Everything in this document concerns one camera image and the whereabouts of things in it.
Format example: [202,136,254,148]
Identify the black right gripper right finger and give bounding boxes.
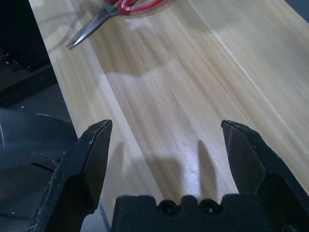
[221,119,309,232]

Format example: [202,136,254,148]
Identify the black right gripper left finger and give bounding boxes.
[25,119,113,232]

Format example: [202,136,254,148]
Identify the red handled scissors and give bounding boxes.
[66,0,170,51]

